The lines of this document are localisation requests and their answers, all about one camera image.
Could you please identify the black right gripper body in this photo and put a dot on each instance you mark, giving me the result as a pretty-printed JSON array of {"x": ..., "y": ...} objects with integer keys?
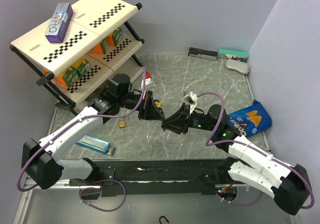
[{"x": 194, "y": 120}]

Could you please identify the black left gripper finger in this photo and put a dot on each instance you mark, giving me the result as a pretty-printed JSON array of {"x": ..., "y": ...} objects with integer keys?
[
  {"x": 154, "y": 116},
  {"x": 152, "y": 107}
]

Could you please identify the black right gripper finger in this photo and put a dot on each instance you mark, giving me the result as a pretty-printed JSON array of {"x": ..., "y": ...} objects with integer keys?
[
  {"x": 175, "y": 127},
  {"x": 178, "y": 116}
]

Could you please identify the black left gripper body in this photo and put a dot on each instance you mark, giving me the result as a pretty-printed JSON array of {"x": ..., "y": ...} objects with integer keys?
[{"x": 145, "y": 107}]

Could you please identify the yellow padlock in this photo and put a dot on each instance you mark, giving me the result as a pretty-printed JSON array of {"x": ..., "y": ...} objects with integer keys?
[{"x": 158, "y": 104}]

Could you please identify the brass padlock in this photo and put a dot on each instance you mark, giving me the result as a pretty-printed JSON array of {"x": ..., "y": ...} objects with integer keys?
[{"x": 123, "y": 123}]

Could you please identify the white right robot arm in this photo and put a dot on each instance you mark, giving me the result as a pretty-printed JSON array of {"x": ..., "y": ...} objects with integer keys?
[{"x": 289, "y": 186}]

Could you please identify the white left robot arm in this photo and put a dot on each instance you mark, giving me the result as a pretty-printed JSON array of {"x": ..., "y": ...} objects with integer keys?
[{"x": 43, "y": 160}]

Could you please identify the brown foil pouch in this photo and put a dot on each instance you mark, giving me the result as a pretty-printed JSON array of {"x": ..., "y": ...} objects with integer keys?
[{"x": 98, "y": 90}]

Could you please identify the blue toothpaste box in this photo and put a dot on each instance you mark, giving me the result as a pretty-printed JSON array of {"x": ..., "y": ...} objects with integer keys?
[{"x": 96, "y": 144}]

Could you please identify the blue Doritos chip bag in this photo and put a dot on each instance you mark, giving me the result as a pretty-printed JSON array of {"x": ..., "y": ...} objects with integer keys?
[{"x": 250, "y": 120}]

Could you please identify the black rectangular box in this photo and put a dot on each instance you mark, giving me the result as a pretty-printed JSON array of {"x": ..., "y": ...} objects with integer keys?
[{"x": 202, "y": 54}]

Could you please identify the grey oval case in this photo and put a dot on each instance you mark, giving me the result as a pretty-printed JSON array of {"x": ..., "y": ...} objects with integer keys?
[{"x": 239, "y": 66}]

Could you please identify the teal white box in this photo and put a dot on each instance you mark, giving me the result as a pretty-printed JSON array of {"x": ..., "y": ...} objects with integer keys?
[{"x": 233, "y": 54}]

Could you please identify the white checkered shelf rack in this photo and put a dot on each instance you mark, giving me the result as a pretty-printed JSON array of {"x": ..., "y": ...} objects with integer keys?
[{"x": 91, "y": 22}]

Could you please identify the black hook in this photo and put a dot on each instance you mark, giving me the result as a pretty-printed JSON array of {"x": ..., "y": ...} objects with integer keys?
[{"x": 163, "y": 218}]

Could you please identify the purple silver box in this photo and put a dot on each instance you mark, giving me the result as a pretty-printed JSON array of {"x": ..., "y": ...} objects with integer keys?
[{"x": 59, "y": 23}]

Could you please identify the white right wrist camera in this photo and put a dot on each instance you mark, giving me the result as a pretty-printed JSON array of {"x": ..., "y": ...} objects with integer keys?
[{"x": 190, "y": 98}]

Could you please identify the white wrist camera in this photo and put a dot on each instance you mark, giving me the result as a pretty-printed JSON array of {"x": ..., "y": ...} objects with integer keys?
[
  {"x": 190, "y": 98},
  {"x": 148, "y": 83}
]

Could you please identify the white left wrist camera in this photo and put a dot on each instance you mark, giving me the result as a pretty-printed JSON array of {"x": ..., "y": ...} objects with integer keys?
[{"x": 148, "y": 83}]

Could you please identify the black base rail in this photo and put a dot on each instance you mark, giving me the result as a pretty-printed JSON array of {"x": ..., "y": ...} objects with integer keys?
[{"x": 149, "y": 177}]

